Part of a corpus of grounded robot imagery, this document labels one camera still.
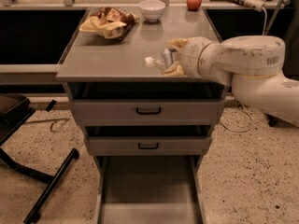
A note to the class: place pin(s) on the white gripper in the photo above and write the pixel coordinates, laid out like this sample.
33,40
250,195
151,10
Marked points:
191,57

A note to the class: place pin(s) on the clear plastic water bottle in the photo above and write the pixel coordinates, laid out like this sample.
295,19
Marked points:
163,60

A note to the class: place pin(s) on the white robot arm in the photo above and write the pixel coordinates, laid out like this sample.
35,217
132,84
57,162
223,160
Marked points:
250,65

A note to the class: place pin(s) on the grey top drawer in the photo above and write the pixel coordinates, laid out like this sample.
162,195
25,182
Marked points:
146,112

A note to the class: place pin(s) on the grey drawer cabinet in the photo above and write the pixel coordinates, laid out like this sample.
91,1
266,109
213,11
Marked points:
98,69

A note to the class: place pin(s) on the grey middle drawer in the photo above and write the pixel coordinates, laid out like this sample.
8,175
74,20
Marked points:
147,146

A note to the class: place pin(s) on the grey open bottom drawer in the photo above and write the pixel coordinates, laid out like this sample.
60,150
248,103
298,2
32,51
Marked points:
149,190

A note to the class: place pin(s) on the white ceramic bowl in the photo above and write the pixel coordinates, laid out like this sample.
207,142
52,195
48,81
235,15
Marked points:
152,10

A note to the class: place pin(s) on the red apple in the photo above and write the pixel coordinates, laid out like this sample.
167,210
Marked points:
193,4

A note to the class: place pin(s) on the brown yellow chip bag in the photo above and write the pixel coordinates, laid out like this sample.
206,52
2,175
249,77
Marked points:
109,22

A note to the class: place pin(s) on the dark cabinet at right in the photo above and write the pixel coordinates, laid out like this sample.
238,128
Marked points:
291,41

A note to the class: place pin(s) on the black office chair base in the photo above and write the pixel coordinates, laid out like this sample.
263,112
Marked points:
37,170

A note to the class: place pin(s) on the grey metal rail frame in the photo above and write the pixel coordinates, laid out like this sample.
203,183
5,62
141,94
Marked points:
28,74

